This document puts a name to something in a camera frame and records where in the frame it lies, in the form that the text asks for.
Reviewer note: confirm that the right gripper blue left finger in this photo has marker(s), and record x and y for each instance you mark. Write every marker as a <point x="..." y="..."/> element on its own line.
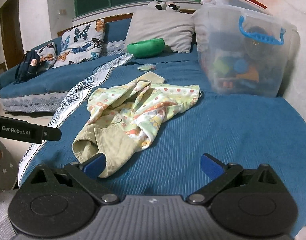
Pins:
<point x="93" y="167"/>

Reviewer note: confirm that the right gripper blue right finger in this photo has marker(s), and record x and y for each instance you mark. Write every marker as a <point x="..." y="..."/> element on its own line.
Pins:
<point x="213" y="167"/>

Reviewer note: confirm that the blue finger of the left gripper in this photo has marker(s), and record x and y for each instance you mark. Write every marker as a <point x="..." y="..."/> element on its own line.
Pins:
<point x="26" y="132"/>

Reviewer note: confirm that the colourful patterned baby garment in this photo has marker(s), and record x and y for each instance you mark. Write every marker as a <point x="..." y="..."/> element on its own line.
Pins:
<point x="126" y="119"/>

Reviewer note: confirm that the white patterned bed sheet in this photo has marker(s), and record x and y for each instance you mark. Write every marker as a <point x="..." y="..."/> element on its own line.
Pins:
<point x="76" y="96"/>

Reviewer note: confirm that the grey star print clothing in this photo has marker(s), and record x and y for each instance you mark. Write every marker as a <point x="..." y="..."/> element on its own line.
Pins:
<point x="8" y="170"/>

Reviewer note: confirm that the blue bed cover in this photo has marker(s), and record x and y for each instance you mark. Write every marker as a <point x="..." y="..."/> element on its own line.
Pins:
<point x="244" y="128"/>

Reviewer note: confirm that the dark backpack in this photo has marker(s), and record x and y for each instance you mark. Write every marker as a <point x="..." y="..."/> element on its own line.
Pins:
<point x="28" y="67"/>

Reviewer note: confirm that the wooden door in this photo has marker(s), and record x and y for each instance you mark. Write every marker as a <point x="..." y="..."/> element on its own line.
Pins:
<point x="11" y="33"/>

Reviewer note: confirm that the small butterfly print pillow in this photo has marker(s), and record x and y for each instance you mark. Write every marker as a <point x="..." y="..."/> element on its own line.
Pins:
<point x="48" y="56"/>

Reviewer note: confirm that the small clear plastic packet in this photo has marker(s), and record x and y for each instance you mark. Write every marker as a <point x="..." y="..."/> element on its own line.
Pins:
<point x="147" y="67"/>

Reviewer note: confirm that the large butterfly print pillow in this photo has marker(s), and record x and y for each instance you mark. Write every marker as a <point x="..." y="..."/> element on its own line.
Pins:
<point x="82" y="43"/>

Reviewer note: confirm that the clear plastic storage bin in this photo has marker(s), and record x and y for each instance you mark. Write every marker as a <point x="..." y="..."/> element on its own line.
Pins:
<point x="233" y="63"/>

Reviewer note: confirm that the green round cushion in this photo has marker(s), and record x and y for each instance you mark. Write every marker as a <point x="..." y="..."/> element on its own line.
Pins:
<point x="147" y="48"/>

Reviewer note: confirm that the grey pillow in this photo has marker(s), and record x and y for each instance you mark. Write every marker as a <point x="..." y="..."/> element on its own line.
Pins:
<point x="176" y="28"/>

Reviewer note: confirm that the panda plush toy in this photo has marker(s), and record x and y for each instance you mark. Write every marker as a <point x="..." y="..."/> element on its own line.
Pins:
<point x="161" y="5"/>

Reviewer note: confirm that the blue bin handle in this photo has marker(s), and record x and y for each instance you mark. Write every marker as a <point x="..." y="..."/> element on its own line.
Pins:
<point x="259" y="37"/>

